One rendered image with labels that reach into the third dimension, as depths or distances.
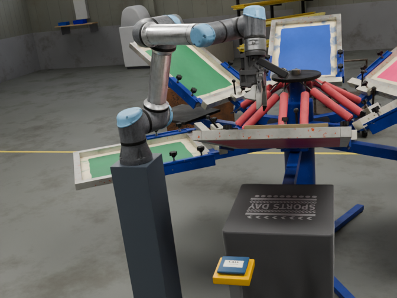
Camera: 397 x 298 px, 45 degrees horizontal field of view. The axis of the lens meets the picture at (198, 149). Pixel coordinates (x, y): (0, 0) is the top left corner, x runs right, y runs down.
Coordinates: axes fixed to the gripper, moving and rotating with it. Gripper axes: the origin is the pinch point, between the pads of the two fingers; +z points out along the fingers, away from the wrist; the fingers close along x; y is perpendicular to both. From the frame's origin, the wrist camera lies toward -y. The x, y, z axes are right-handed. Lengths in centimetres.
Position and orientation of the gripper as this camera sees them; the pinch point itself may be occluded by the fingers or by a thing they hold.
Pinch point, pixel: (263, 110)
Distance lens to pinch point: 165.7
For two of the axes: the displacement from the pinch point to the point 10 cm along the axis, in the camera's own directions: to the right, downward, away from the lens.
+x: -2.8, 0.5, -9.6
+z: 0.3, 10.0, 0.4
